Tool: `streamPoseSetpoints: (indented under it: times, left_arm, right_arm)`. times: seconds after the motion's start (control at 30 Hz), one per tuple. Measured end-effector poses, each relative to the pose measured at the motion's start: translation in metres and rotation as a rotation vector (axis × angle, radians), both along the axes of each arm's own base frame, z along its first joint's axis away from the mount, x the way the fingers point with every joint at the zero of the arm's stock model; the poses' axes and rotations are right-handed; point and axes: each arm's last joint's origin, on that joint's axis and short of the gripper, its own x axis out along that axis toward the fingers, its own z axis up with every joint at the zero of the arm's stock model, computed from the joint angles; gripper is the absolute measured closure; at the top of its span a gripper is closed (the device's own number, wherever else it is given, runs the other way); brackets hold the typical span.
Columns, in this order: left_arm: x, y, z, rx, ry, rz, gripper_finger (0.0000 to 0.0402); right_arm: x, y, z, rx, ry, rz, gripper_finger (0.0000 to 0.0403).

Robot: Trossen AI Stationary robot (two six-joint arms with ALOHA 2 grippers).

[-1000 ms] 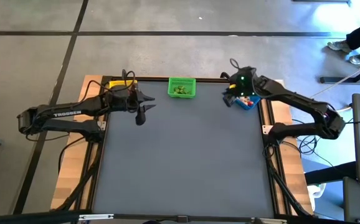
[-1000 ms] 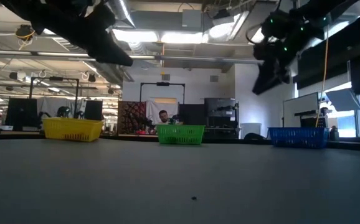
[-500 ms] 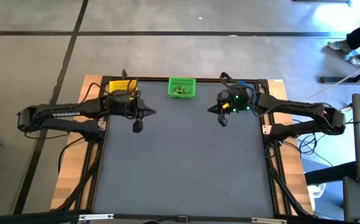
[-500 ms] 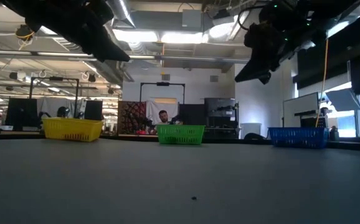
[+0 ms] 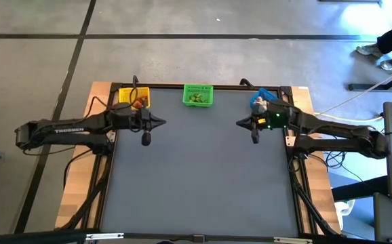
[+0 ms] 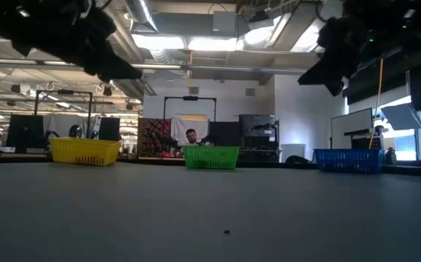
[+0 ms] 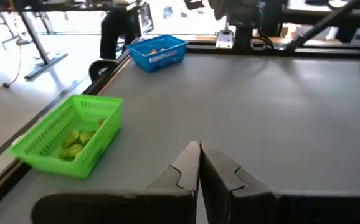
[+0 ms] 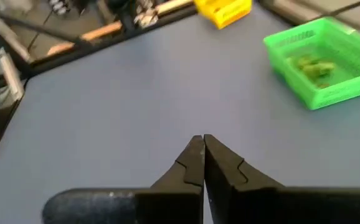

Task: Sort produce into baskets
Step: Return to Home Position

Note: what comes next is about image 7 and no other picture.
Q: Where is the blue plastic basket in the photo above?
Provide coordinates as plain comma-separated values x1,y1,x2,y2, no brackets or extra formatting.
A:
126,34,188,73

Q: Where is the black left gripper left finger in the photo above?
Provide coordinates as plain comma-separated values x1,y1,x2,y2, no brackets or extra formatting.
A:
146,141,201,200

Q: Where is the green plastic basket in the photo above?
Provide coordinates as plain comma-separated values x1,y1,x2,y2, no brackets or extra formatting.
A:
9,94,123,179

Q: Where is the person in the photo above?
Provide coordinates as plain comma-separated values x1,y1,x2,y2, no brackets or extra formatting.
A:
99,7,143,60

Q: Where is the green vegetable toy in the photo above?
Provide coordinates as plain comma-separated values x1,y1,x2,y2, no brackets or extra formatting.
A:
79,130,96,146
58,143,84,161
62,129,81,149

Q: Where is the grey metal stand base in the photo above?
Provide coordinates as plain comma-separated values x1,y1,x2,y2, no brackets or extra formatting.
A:
18,11,69,81

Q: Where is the silver arm base bracket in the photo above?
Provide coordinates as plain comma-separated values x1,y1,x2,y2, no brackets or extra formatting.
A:
215,29,235,49

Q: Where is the black desk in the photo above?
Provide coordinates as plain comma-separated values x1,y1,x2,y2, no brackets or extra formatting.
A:
0,0,143,12

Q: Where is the white cable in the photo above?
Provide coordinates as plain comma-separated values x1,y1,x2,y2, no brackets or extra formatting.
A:
0,45,23,90

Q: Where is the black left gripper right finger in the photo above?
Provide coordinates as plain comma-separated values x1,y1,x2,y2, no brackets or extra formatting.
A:
199,142,277,224

